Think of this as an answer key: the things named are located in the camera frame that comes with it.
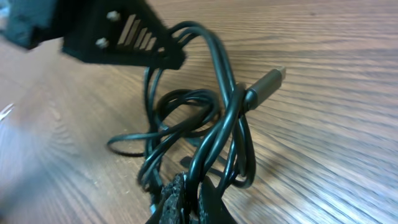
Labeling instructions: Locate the black USB-C cable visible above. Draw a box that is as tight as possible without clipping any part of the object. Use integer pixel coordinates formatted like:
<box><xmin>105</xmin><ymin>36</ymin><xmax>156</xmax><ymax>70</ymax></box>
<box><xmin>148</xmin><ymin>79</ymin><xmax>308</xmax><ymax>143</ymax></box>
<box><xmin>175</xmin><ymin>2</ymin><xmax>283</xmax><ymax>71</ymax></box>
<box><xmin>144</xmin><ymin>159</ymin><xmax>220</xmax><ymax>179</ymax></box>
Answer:
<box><xmin>105</xmin><ymin>20</ymin><xmax>287</xmax><ymax>224</ymax></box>

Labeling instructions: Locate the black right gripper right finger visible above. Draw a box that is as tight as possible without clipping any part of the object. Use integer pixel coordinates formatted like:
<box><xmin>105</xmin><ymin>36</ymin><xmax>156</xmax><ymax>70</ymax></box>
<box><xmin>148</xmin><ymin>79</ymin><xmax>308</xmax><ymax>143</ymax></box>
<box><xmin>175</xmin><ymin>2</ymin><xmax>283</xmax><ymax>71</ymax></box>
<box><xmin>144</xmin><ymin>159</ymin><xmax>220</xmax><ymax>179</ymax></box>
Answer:
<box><xmin>198</xmin><ymin>176</ymin><xmax>237</xmax><ymax>224</ymax></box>

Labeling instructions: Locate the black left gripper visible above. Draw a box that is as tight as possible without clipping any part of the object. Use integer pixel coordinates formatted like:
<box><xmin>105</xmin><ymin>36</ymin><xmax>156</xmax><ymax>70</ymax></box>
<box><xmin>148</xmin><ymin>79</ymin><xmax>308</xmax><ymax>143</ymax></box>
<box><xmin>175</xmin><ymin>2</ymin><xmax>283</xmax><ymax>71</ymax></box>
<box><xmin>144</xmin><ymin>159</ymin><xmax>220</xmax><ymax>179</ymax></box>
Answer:
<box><xmin>1</xmin><ymin>0</ymin><xmax>75</xmax><ymax>50</ymax></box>

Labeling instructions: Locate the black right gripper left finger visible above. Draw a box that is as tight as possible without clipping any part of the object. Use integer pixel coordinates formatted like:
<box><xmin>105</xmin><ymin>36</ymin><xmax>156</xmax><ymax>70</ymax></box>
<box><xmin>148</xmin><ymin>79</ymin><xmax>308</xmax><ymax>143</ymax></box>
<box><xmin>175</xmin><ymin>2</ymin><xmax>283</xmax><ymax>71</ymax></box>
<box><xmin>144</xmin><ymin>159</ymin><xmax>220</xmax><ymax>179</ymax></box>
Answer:
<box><xmin>146</xmin><ymin>173</ymin><xmax>188</xmax><ymax>224</ymax></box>

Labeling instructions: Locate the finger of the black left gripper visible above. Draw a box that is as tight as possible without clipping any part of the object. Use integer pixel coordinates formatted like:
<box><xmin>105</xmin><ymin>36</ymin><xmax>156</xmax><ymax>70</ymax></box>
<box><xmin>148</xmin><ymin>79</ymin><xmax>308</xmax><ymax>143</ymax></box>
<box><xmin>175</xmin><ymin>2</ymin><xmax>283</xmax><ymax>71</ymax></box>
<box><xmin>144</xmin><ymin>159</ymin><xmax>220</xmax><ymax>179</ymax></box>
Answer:
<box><xmin>62</xmin><ymin>0</ymin><xmax>185</xmax><ymax>70</ymax></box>

